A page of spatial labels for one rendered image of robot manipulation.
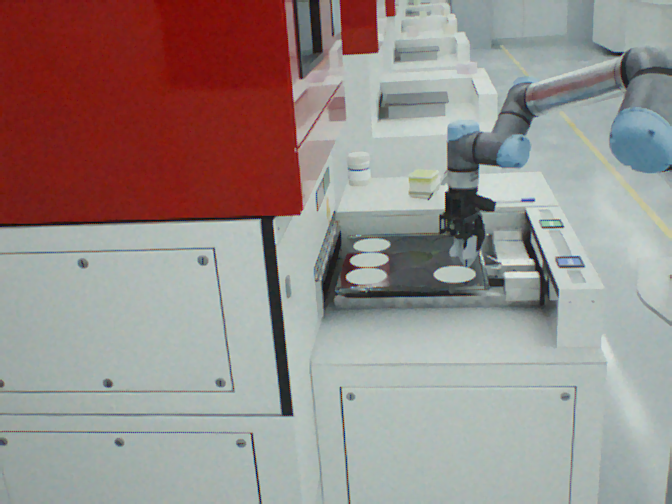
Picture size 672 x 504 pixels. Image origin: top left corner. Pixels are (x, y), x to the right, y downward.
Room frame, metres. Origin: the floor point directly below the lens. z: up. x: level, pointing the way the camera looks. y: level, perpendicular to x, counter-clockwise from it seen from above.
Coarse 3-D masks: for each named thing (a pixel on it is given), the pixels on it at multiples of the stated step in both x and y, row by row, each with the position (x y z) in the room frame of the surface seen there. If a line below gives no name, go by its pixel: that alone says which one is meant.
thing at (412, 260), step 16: (352, 240) 1.96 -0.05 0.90; (400, 240) 1.93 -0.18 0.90; (416, 240) 1.92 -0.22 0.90; (432, 240) 1.91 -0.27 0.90; (448, 240) 1.91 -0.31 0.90; (352, 256) 1.84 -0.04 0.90; (400, 256) 1.81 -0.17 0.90; (416, 256) 1.81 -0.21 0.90; (432, 256) 1.79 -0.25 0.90; (448, 256) 1.79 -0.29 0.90; (400, 272) 1.71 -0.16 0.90; (416, 272) 1.70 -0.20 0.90; (432, 272) 1.69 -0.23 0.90; (480, 272) 1.67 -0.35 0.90
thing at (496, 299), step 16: (336, 304) 1.69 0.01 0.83; (352, 304) 1.68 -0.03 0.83; (368, 304) 1.68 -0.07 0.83; (384, 304) 1.67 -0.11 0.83; (400, 304) 1.67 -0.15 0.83; (416, 304) 1.66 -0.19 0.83; (432, 304) 1.66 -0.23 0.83; (448, 304) 1.65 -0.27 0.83; (464, 304) 1.64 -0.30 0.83; (480, 304) 1.64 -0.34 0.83; (496, 304) 1.63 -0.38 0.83; (512, 304) 1.63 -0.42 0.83; (528, 304) 1.62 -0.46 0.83
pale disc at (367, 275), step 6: (354, 270) 1.74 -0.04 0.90; (360, 270) 1.74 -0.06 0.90; (366, 270) 1.73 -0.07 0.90; (372, 270) 1.73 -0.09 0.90; (378, 270) 1.73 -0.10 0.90; (348, 276) 1.70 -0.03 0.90; (354, 276) 1.70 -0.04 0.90; (360, 276) 1.70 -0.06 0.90; (366, 276) 1.70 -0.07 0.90; (372, 276) 1.69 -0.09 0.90; (378, 276) 1.69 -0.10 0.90; (384, 276) 1.69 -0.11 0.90; (354, 282) 1.66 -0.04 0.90; (360, 282) 1.66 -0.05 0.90; (366, 282) 1.66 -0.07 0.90; (372, 282) 1.66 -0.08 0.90
